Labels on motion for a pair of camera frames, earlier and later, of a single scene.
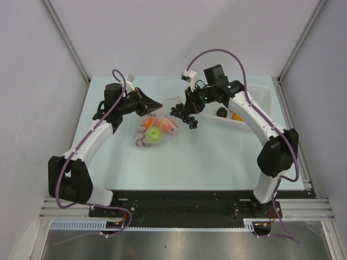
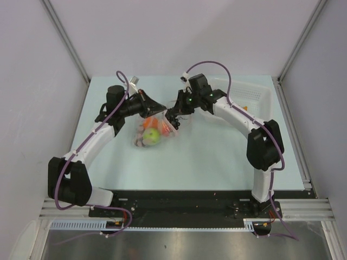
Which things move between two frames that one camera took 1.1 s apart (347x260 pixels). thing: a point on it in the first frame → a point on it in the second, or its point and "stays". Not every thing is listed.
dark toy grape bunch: [177, 111] → [174, 122]
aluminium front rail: [316, 209] stays
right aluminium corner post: [316, 12] stays
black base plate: [141, 208] stays
